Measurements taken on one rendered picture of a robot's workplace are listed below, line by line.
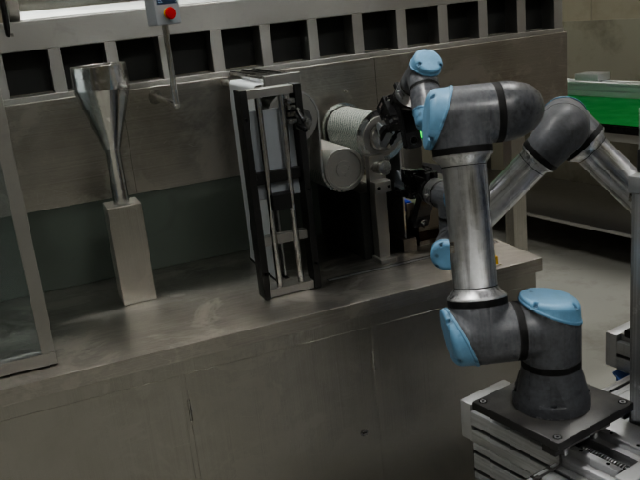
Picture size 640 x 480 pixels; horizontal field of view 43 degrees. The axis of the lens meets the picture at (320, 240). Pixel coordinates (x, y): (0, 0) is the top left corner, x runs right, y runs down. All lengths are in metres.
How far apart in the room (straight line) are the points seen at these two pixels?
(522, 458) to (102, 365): 0.93
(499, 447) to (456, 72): 1.40
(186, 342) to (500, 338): 0.75
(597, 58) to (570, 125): 4.24
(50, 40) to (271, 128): 0.68
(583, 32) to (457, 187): 4.71
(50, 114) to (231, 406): 0.95
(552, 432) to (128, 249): 1.18
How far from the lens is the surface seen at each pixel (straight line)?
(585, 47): 6.19
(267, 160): 2.03
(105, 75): 2.09
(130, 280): 2.21
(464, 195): 1.54
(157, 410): 1.99
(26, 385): 1.89
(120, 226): 2.17
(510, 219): 3.21
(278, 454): 2.14
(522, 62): 2.91
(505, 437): 1.75
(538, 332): 1.58
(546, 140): 1.89
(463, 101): 1.54
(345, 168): 2.25
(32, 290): 1.88
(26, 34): 2.36
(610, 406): 1.71
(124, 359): 1.89
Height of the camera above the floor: 1.64
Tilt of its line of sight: 17 degrees down
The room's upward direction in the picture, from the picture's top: 6 degrees counter-clockwise
